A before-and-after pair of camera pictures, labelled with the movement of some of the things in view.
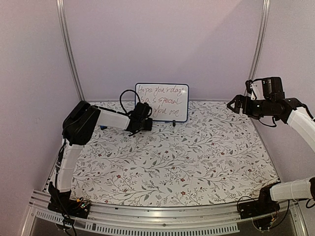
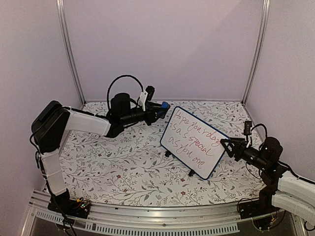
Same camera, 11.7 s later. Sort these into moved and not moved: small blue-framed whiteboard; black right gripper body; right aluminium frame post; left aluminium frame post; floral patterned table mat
Moved: small blue-framed whiteboard; black right gripper body
Not moved: left aluminium frame post; right aluminium frame post; floral patterned table mat
